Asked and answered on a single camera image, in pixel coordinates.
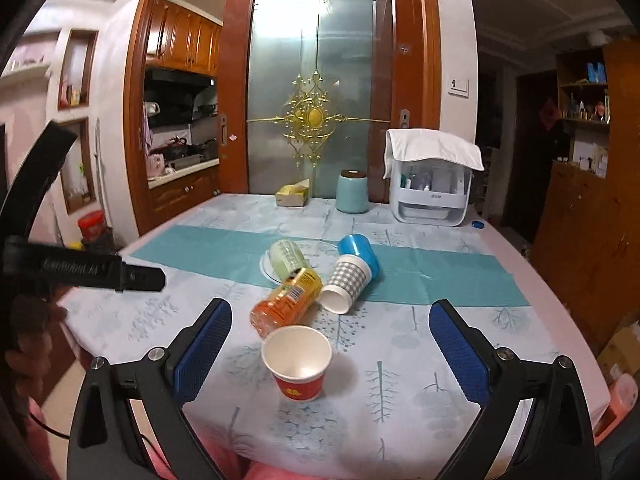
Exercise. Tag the white wall switch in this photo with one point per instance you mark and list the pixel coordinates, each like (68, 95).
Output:
(460, 87)

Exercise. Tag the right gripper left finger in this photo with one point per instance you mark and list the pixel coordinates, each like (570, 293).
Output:
(105, 441)

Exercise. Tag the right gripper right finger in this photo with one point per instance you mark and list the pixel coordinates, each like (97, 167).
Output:
(557, 440)

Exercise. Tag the red lidded container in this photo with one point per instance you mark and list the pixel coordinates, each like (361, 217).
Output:
(92, 225)

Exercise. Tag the white cloth on appliance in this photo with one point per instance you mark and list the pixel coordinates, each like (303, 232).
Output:
(416, 144)

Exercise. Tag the blue plastic cup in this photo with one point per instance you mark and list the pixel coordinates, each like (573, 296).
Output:
(358, 245)

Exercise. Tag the orange juice bottle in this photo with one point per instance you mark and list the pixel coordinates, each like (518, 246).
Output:
(288, 303)

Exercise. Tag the teal canister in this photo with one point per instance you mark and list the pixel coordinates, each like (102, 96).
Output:
(352, 195)

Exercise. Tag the wooden shelf cabinet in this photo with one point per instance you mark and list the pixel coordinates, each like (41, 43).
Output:
(587, 245)

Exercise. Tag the red paper cup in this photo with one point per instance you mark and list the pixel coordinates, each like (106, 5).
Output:
(297, 357)

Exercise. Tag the white countertop appliance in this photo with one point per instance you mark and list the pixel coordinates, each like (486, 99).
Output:
(430, 191)

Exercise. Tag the white oval plate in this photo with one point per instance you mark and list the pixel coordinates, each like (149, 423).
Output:
(321, 257)

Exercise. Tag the grey checkered paper cup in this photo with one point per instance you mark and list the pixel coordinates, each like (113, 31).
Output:
(350, 276)

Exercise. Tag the frosted glass sliding door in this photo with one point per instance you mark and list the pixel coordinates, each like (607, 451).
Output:
(318, 90)

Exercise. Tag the yellow tissue box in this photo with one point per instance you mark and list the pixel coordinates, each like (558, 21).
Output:
(293, 195)

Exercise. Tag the person's left hand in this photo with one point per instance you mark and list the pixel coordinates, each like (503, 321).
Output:
(30, 361)

